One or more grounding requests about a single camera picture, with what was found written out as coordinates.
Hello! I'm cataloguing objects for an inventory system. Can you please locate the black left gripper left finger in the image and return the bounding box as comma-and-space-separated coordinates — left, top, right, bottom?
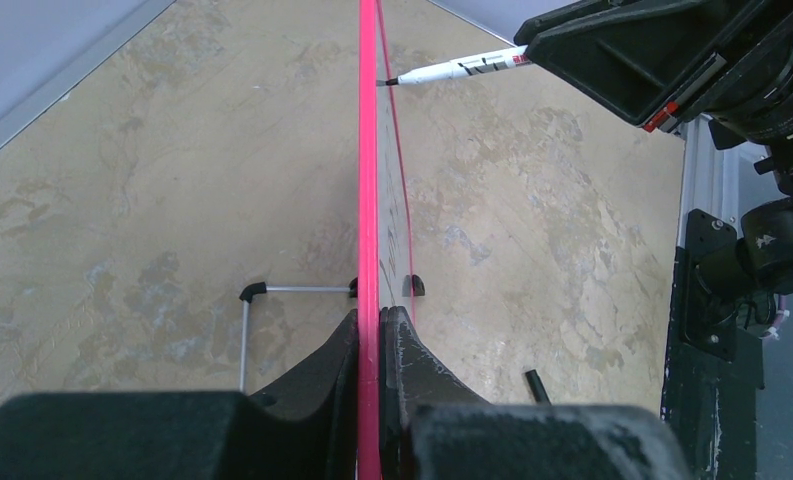
0, 313, 359, 479

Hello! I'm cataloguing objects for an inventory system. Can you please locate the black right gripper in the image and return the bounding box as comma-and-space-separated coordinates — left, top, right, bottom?
513, 1, 793, 149

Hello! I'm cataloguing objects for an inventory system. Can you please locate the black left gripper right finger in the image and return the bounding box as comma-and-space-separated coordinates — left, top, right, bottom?
379, 307, 691, 479

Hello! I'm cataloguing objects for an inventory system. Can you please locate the black marker cap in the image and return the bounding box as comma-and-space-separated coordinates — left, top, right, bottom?
524, 369, 551, 405

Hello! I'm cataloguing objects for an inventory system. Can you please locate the black whiteboard marker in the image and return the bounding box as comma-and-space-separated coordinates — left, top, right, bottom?
376, 46, 533, 86

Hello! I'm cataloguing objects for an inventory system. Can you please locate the pink framed whiteboard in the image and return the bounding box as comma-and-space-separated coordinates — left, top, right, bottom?
357, 1, 414, 479

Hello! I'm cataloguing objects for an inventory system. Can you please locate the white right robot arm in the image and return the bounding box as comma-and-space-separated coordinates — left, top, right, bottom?
514, 1, 793, 302

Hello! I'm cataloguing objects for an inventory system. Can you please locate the metal whiteboard easel stand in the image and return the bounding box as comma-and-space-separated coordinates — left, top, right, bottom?
238, 280, 357, 393

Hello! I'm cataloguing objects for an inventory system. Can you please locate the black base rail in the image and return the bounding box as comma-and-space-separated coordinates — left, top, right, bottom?
660, 209, 788, 480

